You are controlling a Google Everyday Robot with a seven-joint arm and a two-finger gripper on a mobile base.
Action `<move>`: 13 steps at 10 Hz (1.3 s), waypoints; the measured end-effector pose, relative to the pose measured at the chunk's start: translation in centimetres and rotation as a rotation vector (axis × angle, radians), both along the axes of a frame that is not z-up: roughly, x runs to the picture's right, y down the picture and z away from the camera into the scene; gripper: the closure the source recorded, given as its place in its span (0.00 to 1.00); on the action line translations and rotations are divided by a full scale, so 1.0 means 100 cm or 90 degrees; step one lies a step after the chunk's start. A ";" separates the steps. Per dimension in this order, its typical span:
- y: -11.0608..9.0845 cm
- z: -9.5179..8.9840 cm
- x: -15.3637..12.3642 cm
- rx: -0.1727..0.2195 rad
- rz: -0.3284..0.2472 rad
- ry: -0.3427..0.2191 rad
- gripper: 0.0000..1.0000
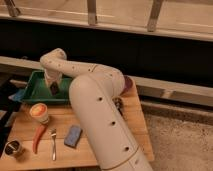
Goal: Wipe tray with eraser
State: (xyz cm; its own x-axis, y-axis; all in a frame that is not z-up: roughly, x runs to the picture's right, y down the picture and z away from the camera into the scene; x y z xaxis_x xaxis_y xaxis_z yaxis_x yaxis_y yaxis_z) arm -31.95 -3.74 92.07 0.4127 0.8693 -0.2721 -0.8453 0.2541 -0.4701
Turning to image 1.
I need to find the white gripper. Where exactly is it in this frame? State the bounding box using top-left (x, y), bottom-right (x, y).
top-left (44, 69), bottom-right (62, 95)

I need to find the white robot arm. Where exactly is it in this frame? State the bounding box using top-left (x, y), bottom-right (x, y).
top-left (40, 48), bottom-right (153, 171)

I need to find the green plastic tray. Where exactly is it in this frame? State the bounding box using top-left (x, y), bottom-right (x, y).
top-left (22, 71), bottom-right (72, 105)

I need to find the blue object beside tray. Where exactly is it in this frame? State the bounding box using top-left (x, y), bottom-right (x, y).
top-left (9, 89), bottom-right (25, 102)

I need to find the blue eraser sponge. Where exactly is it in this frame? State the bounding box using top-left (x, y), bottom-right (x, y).
top-left (64, 125), bottom-right (82, 148)

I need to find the cup with orange contents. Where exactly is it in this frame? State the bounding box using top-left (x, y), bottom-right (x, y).
top-left (29, 103), bottom-right (49, 124)

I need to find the orange carrot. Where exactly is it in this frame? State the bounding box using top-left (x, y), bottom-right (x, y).
top-left (32, 125), bottom-right (47, 153)

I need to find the small dark metal cup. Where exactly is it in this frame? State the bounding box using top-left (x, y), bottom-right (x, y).
top-left (4, 140), bottom-right (22, 158)

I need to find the metal frame leg left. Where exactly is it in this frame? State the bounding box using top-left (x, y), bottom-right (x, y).
top-left (4, 0), bottom-right (21, 17)

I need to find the metal frame leg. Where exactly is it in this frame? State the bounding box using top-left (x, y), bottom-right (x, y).
top-left (4, 0), bottom-right (21, 17)
top-left (87, 0), bottom-right (97, 25)
top-left (147, 0), bottom-right (164, 32)

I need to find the metal frame leg middle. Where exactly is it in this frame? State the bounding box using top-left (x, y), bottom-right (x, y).
top-left (87, 0), bottom-right (97, 25)

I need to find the metal frame leg right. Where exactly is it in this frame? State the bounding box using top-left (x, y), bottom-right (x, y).
top-left (147, 0), bottom-right (164, 32)

